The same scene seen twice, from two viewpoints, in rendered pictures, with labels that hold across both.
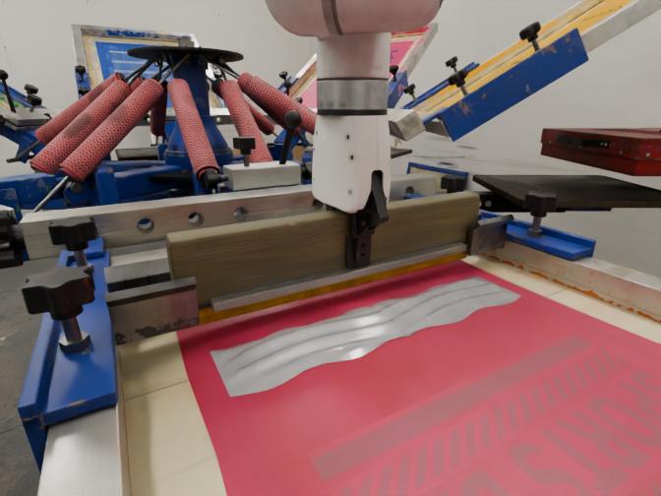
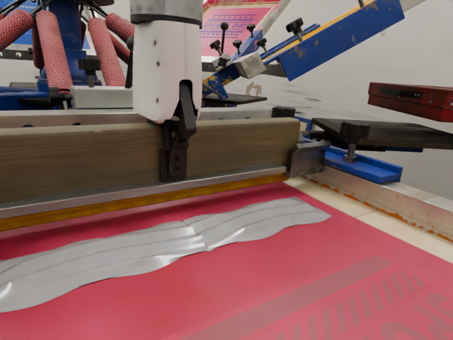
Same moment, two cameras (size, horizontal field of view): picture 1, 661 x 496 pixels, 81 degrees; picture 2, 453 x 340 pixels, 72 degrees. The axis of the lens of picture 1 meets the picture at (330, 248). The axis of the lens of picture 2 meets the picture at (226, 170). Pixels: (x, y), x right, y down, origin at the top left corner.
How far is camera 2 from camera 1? 0.11 m
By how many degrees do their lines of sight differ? 4
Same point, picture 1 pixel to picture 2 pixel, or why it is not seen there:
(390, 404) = (162, 328)
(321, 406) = (81, 329)
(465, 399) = (249, 322)
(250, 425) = not seen: outside the picture
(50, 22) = not seen: outside the picture
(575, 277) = (383, 200)
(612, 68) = (427, 41)
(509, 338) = (311, 256)
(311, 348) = (99, 262)
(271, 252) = (73, 158)
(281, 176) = (125, 99)
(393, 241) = (212, 158)
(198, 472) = not seen: outside the picture
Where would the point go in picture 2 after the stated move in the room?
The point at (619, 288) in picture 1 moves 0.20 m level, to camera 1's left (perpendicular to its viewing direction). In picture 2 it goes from (421, 211) to (257, 205)
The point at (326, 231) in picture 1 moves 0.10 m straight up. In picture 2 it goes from (137, 142) to (134, 43)
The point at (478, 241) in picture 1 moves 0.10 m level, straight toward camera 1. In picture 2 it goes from (297, 164) to (286, 185)
